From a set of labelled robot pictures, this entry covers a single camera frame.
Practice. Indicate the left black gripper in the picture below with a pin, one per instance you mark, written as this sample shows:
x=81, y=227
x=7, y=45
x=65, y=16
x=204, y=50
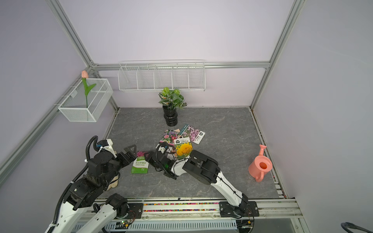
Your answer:
x=132, y=156

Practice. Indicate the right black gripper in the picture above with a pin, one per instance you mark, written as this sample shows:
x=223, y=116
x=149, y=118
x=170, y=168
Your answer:
x=148, y=157

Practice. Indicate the green seed packet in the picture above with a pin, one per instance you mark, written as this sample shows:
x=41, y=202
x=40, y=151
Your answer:
x=140, y=166

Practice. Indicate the yellow marigold seed packet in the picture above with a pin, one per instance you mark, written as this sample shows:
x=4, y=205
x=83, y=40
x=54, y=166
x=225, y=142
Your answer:
x=182, y=148

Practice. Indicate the pink zinnia seed packet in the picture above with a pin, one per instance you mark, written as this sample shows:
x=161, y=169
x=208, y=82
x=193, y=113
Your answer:
x=168, y=138

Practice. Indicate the purple flower seed packet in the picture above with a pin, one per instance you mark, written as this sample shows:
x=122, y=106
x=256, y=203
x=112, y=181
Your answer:
x=195, y=135

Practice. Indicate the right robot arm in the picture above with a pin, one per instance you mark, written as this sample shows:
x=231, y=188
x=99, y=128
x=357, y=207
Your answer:
x=204, y=169

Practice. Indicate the beige work glove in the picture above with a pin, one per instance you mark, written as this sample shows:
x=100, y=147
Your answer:
x=114, y=182

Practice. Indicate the black vase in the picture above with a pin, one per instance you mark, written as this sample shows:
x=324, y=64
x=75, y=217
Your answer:
x=170, y=116

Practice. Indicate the green artificial plant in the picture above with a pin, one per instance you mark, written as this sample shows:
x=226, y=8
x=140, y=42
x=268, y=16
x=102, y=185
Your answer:
x=172, y=99

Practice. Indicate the white mesh basket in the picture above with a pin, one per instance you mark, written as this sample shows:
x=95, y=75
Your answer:
x=73, y=107

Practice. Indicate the white vent grille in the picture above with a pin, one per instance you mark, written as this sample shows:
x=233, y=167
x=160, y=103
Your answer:
x=172, y=226

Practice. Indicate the pink artificial tulip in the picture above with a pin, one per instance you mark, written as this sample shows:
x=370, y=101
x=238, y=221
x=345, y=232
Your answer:
x=87, y=88

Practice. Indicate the pink watering can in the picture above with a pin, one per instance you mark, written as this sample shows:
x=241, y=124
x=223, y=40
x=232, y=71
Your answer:
x=260, y=166

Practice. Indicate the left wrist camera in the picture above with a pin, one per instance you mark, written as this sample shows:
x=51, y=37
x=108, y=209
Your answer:
x=106, y=145

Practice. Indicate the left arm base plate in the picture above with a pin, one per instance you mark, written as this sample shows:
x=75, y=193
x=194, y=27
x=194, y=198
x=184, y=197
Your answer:
x=130, y=211

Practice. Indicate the white wire wall shelf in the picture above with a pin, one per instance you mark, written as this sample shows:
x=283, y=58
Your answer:
x=155, y=75

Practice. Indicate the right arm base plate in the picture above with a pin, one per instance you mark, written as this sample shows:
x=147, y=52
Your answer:
x=249, y=209

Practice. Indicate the aluminium front rail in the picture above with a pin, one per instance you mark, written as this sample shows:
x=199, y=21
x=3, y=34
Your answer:
x=168, y=210

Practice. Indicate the black cable corner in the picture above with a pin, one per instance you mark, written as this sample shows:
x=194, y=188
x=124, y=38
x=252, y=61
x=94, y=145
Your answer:
x=348, y=227

